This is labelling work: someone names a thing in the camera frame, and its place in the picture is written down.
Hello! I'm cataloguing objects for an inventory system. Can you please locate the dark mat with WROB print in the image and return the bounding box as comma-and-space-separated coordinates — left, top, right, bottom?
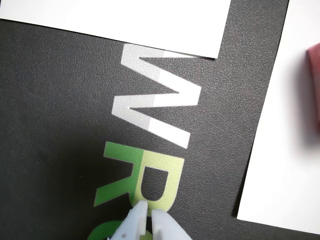
0, 0, 320, 240

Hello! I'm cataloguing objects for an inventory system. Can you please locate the white sheet labelled 1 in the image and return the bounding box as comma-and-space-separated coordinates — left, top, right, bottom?
0, 0, 232, 60

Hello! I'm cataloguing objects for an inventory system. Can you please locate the pink paper box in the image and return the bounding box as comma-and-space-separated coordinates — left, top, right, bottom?
306, 42, 320, 117

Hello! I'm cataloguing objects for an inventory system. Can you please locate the white sheet labelled Home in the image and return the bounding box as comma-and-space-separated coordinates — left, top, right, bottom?
236, 0, 320, 232

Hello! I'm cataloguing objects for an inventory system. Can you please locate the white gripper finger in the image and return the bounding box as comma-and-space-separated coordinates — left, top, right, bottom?
107, 199, 149, 240
151, 209, 193, 240

